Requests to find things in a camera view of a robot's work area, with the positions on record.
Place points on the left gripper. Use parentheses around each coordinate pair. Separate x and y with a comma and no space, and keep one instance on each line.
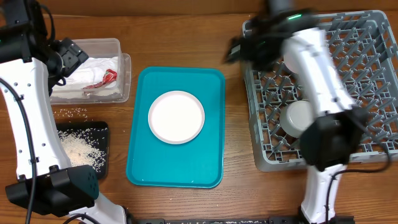
(73,55)

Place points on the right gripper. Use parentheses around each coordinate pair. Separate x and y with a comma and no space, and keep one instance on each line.
(239,45)

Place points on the white napkin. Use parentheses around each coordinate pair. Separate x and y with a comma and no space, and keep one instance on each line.
(89,73)

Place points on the red snack wrapper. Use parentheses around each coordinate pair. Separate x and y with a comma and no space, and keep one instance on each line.
(109,77)

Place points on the grey bowl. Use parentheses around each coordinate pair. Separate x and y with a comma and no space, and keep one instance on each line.
(296,117)

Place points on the large pink plate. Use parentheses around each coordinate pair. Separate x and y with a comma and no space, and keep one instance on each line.
(176,117)

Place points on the small pink bowl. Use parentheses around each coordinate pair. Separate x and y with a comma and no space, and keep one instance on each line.
(291,62)

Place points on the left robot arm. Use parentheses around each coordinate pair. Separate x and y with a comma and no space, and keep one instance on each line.
(32,63)

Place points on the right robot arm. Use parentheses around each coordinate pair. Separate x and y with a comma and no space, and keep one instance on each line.
(318,90)

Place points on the grey dishwasher rack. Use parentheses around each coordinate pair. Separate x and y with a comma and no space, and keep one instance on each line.
(364,51)

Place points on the clear plastic bin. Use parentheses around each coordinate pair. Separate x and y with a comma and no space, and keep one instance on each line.
(101,48)

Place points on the scattered rice grains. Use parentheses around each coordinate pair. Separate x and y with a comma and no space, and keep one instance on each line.
(70,115)

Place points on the black plastic tray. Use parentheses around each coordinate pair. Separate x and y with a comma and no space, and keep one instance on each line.
(100,126)

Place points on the pile of white rice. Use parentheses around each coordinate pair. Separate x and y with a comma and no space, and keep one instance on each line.
(83,148)

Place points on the teal serving tray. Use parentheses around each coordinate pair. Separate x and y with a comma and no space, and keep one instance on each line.
(194,164)

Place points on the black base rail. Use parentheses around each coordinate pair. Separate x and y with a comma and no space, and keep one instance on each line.
(217,221)

